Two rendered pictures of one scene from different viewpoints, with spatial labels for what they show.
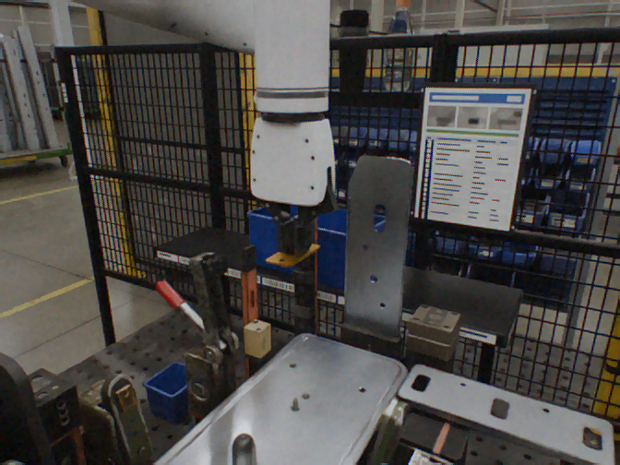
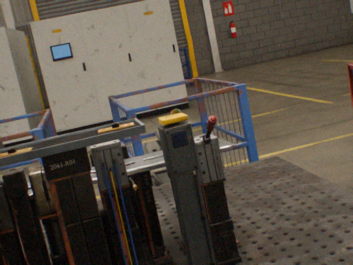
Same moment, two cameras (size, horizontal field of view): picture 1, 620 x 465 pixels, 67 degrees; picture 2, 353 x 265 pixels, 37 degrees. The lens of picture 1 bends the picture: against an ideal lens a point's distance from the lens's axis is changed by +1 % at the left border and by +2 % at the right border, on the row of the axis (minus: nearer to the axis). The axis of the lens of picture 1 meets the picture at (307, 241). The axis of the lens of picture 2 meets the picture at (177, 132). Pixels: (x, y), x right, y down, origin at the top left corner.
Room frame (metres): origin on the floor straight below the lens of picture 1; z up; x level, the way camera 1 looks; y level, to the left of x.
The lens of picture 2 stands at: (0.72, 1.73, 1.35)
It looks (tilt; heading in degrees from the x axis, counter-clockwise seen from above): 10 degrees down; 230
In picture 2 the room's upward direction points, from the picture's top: 11 degrees counter-clockwise
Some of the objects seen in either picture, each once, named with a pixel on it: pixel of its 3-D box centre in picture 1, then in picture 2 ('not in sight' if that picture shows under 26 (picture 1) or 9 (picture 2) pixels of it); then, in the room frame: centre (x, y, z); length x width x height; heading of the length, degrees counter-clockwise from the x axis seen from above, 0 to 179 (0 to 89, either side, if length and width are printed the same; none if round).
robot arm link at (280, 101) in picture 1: (291, 101); not in sight; (0.58, 0.02, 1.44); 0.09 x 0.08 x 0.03; 60
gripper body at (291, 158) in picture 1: (292, 154); not in sight; (0.58, 0.02, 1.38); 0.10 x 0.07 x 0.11; 60
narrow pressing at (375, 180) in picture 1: (375, 249); not in sight; (0.80, -0.12, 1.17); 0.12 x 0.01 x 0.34; 60
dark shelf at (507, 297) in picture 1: (317, 271); not in sight; (1.05, -0.03, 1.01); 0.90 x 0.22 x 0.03; 60
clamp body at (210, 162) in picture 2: not in sight; (214, 200); (-0.25, 0.69, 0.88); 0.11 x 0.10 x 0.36; 60
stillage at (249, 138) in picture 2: not in sight; (180, 152); (-1.84, -1.29, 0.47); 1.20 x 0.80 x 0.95; 60
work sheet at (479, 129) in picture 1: (468, 159); not in sight; (1.01, -0.34, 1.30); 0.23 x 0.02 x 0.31; 60
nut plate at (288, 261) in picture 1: (293, 250); not in sight; (0.58, 0.02, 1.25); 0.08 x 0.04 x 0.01; 150
